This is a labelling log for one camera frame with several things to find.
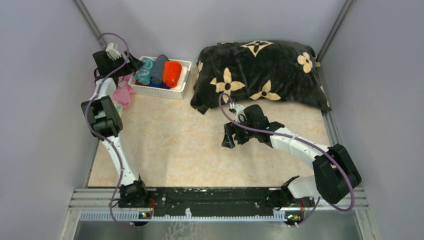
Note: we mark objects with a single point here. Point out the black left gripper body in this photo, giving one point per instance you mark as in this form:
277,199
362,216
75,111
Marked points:
128,67

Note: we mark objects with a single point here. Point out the white plastic basket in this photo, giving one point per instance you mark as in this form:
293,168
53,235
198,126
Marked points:
162,92

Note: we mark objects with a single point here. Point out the brown rolled towel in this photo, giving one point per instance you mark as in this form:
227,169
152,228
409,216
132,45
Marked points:
140,84

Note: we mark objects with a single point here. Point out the aluminium frame rail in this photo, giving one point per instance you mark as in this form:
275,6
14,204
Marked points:
93,215

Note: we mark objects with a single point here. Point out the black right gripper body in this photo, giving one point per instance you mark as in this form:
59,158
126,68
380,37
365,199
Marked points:
243,133

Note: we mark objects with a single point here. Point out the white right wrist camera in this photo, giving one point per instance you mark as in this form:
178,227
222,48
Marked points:
238,111

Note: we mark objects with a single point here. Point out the patterned teal yellow towel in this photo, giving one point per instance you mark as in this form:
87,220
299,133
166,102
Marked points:
143,74

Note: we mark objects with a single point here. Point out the white rolled towel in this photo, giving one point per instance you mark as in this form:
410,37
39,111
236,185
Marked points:
182,77

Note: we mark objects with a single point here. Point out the black floral pillow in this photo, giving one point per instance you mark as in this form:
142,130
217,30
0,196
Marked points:
275,70

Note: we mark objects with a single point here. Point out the pink towel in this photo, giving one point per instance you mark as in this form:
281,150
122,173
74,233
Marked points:
123,92

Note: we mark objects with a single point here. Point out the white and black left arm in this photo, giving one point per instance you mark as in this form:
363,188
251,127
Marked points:
105,124

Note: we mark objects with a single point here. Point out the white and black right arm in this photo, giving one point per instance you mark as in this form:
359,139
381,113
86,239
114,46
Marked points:
334,173

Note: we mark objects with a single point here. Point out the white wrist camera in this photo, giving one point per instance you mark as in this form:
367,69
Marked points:
112,51
238,111

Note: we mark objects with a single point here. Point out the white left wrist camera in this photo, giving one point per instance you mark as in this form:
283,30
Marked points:
112,51

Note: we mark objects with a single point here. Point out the grey rolled towel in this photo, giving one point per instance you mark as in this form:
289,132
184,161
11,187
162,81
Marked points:
156,74

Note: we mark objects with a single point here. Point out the orange towel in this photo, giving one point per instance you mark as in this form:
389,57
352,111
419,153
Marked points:
171,73

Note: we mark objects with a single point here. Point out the purple rolled towel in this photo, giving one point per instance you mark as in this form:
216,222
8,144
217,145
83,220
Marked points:
164,86

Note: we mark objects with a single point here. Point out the small teal yellow towel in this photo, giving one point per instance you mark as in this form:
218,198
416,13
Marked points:
119,109

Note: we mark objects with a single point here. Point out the blue rolled towel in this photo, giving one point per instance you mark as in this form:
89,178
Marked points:
152,84

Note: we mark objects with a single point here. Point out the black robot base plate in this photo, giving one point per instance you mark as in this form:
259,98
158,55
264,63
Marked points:
213,201

